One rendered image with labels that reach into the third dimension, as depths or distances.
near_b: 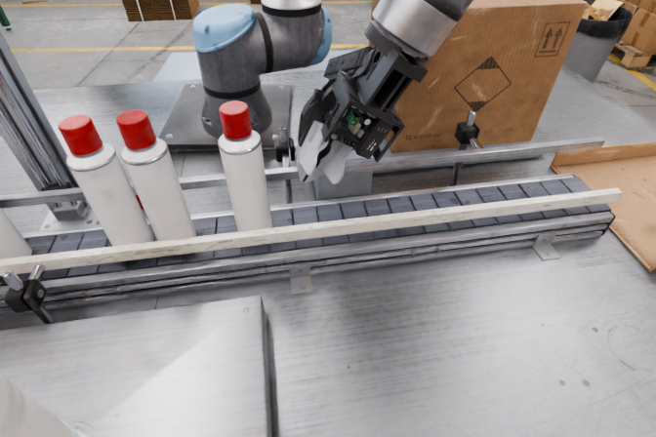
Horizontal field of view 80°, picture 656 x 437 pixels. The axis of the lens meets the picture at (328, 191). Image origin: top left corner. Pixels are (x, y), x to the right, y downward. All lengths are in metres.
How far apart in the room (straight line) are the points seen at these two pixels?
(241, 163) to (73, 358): 0.29
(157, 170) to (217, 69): 0.34
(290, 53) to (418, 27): 0.45
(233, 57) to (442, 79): 0.38
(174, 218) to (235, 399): 0.23
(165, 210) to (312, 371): 0.27
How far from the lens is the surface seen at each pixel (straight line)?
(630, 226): 0.82
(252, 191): 0.51
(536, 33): 0.79
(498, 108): 0.82
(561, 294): 0.66
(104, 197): 0.53
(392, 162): 0.58
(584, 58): 2.77
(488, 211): 0.62
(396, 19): 0.40
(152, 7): 4.61
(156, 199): 0.52
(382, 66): 0.40
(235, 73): 0.79
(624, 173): 0.95
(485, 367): 0.56
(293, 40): 0.81
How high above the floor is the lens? 1.31
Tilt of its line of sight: 41 degrees down
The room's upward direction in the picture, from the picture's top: straight up
